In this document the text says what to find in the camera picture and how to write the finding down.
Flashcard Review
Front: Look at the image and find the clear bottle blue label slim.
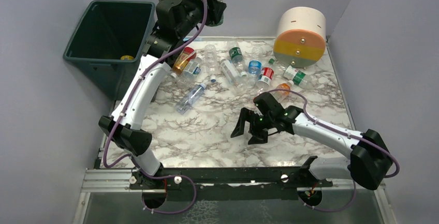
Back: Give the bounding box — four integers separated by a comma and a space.
175, 83, 207, 115

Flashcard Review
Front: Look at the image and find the clear bottle grey blue label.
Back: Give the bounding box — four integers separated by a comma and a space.
177, 57, 202, 89

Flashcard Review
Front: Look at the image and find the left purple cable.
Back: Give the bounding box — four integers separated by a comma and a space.
102, 0, 208, 215

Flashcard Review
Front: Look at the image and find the white cylinder with coloured face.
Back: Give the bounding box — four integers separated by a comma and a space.
273, 7, 326, 68

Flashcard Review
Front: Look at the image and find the clear unlabelled bottle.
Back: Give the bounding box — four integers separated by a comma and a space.
204, 44, 219, 83

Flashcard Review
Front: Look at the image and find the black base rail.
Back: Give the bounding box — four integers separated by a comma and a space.
129, 166, 332, 201

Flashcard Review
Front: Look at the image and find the clear bottle green white label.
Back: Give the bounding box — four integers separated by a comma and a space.
268, 58, 312, 88

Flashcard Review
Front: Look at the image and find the orange juice bottle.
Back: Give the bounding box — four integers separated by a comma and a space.
270, 80, 294, 102

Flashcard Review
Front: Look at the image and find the clear bottle blue wrap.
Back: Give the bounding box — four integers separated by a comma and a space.
248, 46, 263, 79

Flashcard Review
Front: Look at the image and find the yellow juice bottle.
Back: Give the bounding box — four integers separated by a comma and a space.
120, 55, 134, 61

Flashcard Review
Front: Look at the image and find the dark green plastic bin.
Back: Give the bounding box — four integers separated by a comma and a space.
63, 0, 155, 100

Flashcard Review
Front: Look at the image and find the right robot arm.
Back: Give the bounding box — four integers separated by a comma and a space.
230, 92, 396, 190

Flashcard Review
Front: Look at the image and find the aluminium frame rail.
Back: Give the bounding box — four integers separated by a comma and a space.
81, 167, 387, 194

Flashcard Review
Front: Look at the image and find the clear bottle red cap right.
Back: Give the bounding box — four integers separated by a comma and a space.
255, 66, 274, 90

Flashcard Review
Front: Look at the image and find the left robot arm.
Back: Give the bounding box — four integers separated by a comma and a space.
98, 0, 226, 176

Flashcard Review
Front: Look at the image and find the amber bottle red label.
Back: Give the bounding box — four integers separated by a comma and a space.
170, 47, 196, 79

